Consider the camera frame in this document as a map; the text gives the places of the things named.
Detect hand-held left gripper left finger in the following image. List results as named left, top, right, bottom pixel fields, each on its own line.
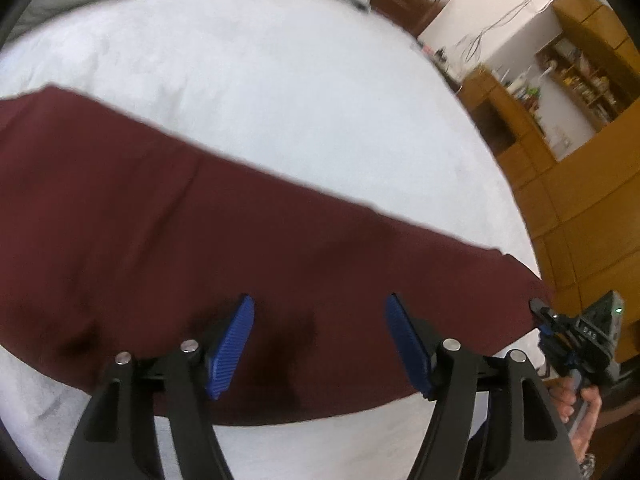
left=59, top=294, right=256, bottom=480

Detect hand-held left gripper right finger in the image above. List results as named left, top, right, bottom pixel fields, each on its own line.
left=384, top=292, right=583, bottom=480

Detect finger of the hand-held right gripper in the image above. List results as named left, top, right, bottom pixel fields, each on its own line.
left=530, top=298, right=558, bottom=333

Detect maroon pants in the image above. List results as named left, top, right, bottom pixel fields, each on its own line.
left=0, top=85, right=556, bottom=426

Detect person's right hand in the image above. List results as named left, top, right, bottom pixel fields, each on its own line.
left=550, top=375, right=604, bottom=461

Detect wooden desk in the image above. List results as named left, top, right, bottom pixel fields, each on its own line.
left=457, top=65, right=557, bottom=162

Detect bed with pale sheet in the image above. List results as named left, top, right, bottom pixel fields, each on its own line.
left=0, top=0, right=546, bottom=480

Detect wooden nightstand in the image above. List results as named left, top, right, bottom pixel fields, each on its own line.
left=420, top=42, right=463, bottom=88

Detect wooden wall shelf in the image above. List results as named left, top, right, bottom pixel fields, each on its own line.
left=535, top=0, right=637, bottom=136

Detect white wall cables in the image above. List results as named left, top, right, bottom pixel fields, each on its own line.
left=457, top=0, right=576, bottom=61

